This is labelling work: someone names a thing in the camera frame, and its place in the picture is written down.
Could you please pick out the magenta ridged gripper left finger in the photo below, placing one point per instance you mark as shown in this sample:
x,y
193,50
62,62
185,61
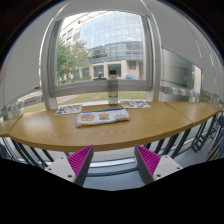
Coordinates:
x,y
73,168

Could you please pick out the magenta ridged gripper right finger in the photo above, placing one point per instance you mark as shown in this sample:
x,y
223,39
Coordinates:
x,y
152,166

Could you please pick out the left printed paper sheet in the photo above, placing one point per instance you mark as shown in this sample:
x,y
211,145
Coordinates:
x,y
69,109

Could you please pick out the printed paper sheet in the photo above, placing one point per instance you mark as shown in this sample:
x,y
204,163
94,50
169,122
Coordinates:
x,y
134,104
69,109

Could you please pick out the right printed paper sheet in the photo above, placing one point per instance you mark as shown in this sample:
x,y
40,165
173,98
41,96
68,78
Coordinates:
x,y
134,104

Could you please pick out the clear water bottle black cap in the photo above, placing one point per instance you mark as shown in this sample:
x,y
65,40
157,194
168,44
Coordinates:
x,y
112,88

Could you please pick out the dark chair at right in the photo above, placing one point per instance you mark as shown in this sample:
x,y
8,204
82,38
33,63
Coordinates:
x,y
217,150

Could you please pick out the white power strip right rail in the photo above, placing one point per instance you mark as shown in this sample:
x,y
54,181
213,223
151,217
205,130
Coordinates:
x,y
180,91

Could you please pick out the white power strip rail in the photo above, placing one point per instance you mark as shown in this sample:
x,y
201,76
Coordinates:
x,y
180,91
28,104

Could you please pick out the grey window frame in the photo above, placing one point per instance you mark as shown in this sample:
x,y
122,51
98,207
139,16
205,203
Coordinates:
x,y
128,36

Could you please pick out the white power strip left rail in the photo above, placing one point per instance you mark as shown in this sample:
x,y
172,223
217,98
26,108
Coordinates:
x,y
28,104

